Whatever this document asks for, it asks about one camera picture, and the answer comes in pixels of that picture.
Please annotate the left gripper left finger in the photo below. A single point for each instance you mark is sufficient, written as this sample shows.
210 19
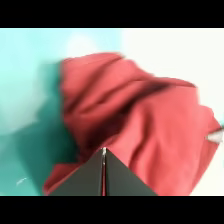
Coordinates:
87 180

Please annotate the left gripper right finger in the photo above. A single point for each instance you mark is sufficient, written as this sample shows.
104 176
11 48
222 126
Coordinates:
123 180

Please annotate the red T-shirt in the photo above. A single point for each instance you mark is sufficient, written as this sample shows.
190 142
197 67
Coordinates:
146 130

